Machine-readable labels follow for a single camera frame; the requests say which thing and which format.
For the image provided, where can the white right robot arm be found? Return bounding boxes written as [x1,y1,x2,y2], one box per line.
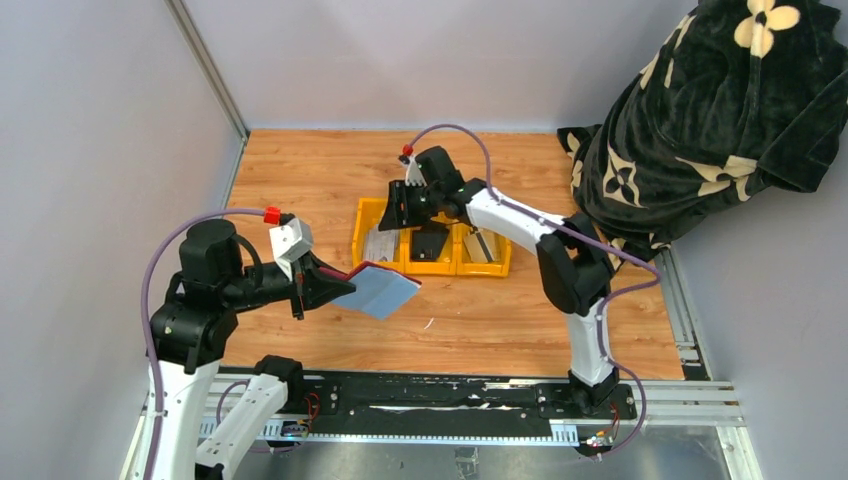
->
[378,145,620,418]

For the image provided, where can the black card holder in bin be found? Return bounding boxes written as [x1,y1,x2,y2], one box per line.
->
[410,224,449,262]

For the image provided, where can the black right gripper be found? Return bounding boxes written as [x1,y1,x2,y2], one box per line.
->
[378,179,443,232]

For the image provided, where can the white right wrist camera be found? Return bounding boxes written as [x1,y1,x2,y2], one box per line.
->
[398,145,426,187]

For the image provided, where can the beige striped cards in bin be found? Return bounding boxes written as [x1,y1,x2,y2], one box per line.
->
[463,229,501,264]

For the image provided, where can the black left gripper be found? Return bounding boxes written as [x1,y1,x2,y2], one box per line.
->
[224,246,357,316]

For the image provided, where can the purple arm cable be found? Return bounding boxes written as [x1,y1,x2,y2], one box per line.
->
[405,123,664,458]
[140,208,268,480]

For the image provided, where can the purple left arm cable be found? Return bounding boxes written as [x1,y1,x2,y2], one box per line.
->
[140,208,268,480]

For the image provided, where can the silver VIP card front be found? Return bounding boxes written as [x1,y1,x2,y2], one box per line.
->
[362,226,400,265]

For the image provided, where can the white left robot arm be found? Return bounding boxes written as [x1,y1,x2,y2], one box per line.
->
[133,208,356,479]

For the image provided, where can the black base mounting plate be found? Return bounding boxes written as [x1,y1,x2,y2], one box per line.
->
[280,370,639,438]

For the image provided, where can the white cards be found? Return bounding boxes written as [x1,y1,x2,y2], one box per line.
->
[332,285,421,320]

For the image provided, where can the red leather card holder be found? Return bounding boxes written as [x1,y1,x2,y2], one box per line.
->
[319,262,422,288]

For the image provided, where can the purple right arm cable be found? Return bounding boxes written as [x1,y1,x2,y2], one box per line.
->
[405,123,664,458]

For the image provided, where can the black floral blanket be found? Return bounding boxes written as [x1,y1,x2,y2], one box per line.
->
[557,1,847,268]

